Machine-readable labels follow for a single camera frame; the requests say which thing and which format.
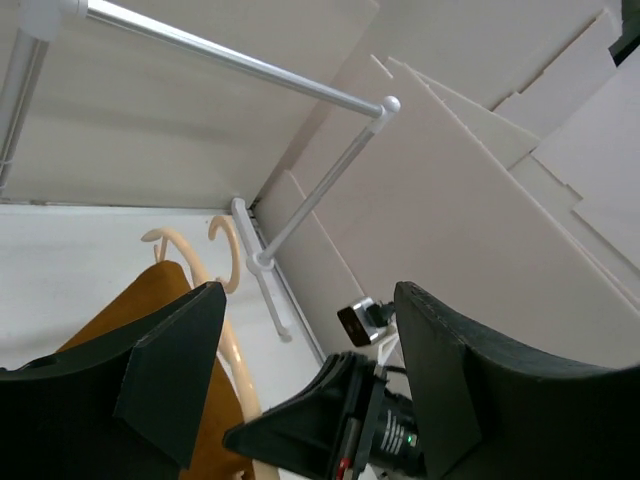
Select beige wooden clothes hanger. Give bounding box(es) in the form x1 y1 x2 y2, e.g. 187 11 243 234
141 216 281 479

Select white metal clothes rack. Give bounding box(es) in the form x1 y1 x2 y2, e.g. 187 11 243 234
0 0 402 344

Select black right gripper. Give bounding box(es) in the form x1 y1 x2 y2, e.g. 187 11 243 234
223 352 425 479

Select brown trousers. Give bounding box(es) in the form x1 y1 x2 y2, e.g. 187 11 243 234
60 261 255 480

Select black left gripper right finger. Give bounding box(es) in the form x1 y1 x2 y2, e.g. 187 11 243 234
394 282 639 479

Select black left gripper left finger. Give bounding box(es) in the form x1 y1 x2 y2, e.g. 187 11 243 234
1 282 226 479

